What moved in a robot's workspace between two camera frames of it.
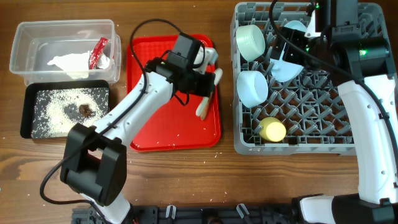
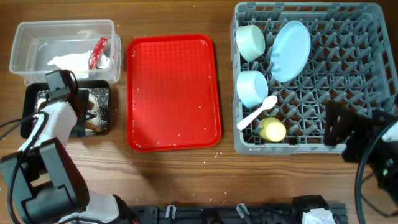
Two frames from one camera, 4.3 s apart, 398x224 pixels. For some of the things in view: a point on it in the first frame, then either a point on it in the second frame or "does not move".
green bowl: [250, 42] does not move
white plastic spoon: [205, 100] → [268, 103]
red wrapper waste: [96, 52] does not move
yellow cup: [272, 129] does not move
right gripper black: [291, 48] → [365, 127]
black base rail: [282, 213] does not move
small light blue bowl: [252, 88] does not move
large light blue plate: [284, 71] does not move
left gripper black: [208, 83] → [78, 129]
